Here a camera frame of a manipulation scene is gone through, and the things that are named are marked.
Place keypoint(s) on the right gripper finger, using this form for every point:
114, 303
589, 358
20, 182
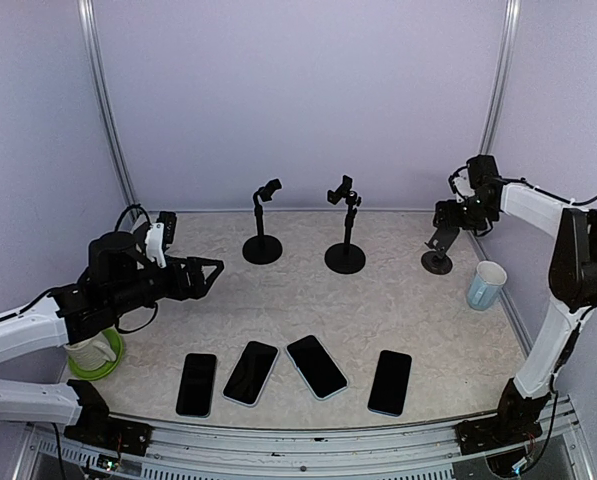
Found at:
441, 209
442, 227

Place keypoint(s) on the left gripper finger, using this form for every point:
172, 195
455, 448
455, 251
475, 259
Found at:
196, 264
201, 285

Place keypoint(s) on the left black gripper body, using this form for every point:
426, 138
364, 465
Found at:
174, 289

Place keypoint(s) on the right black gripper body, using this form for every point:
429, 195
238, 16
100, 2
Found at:
471, 216

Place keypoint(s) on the folding plate phone stand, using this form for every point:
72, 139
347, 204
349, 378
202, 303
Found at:
436, 259

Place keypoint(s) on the black pole phone stand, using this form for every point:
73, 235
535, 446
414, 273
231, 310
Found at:
262, 249
345, 258

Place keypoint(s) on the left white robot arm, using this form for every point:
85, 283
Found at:
119, 279

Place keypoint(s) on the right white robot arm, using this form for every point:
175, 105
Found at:
481, 196

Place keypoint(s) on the light blue mug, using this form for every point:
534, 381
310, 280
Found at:
488, 280

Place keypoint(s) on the green saucer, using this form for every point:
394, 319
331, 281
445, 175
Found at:
117, 344

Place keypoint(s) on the black smartphone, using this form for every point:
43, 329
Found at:
196, 386
317, 368
390, 383
250, 373

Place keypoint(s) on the cream ribbed mug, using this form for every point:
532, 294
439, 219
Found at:
92, 354

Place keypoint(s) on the leftmost black smartphone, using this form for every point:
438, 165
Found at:
196, 386

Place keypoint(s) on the rightmost black smartphone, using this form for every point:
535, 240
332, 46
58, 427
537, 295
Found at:
390, 383

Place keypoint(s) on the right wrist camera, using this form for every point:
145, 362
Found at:
460, 185

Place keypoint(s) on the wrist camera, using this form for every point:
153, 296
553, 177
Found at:
460, 185
159, 236

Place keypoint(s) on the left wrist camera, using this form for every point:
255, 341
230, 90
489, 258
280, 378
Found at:
159, 236

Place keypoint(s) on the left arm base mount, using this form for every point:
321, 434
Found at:
96, 427

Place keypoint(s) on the right aluminium frame post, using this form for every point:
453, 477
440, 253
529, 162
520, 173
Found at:
502, 74

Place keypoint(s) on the aluminium frame post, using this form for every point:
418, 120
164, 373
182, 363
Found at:
89, 29
502, 74

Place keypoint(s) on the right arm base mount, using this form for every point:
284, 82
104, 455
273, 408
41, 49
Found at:
515, 421

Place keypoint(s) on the front aluminium rail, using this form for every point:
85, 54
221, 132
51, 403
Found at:
426, 450

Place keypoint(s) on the left aluminium frame post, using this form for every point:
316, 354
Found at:
89, 29

